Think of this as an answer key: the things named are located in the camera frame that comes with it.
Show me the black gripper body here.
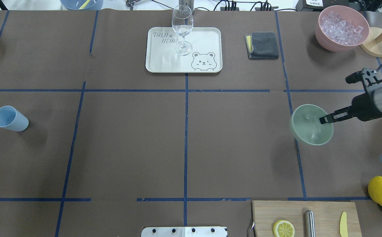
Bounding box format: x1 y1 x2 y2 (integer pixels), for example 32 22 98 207
348 93 382 121

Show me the light green bowl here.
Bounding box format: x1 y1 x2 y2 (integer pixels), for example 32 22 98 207
290 104 334 146

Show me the light blue plastic cup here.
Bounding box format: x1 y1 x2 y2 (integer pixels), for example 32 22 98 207
0 106 29 132

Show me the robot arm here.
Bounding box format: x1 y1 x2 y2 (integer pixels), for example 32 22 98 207
319 87 382 124

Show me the pink bowl of ice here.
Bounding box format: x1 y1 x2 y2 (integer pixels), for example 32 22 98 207
315 5 369 52

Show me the blue bowl with fork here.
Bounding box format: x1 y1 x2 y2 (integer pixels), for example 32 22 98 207
60 0 104 11

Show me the wooden stand with round base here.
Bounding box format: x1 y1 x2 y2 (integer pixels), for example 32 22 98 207
360 27 382 58

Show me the yellow lemon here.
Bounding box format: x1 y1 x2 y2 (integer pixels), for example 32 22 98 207
368 176 382 206

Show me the grey folded cloth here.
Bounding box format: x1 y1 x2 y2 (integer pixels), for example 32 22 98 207
244 32 279 60

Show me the yellow plastic knife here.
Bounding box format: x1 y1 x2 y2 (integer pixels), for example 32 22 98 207
339 211 348 237

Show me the steel cylinder muddler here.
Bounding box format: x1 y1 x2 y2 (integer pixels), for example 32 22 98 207
305 210 316 237

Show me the wooden cutting board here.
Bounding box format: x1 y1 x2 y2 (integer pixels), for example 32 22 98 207
252 200 362 237

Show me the lemon half slice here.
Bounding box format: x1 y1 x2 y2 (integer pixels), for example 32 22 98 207
272 220 295 237

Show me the cream bear serving tray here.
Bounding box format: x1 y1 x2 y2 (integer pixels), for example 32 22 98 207
145 27 223 73

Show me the clear wine glass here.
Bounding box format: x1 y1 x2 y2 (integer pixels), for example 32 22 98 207
171 5 193 56

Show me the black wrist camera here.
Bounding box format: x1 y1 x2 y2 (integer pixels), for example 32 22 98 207
345 68 382 94

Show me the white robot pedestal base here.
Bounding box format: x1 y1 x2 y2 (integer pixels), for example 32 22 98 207
141 226 228 237

